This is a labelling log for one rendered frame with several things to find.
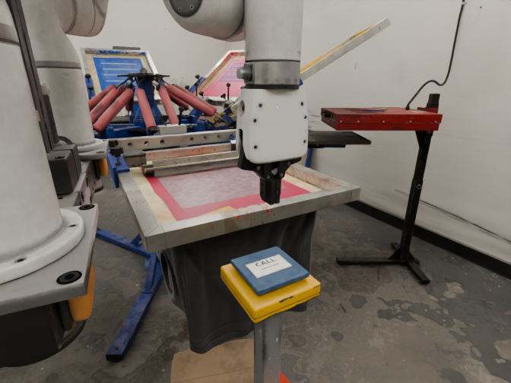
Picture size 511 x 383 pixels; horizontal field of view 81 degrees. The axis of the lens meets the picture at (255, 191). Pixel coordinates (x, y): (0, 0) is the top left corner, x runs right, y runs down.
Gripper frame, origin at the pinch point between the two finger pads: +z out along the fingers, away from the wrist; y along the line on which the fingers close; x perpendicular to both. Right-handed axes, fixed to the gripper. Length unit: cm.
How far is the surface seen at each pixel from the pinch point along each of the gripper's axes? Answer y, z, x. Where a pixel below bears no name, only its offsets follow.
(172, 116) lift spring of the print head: 17, 1, 126
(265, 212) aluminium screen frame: 9.7, 12.8, 17.2
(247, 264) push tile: -3.1, 13.9, 2.0
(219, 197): 6.7, 15.4, 38.0
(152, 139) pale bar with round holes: 1, 8, 99
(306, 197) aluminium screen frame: 22.6, 11.9, 18.2
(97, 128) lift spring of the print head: -19, 6, 135
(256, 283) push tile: -4.3, 13.9, -3.3
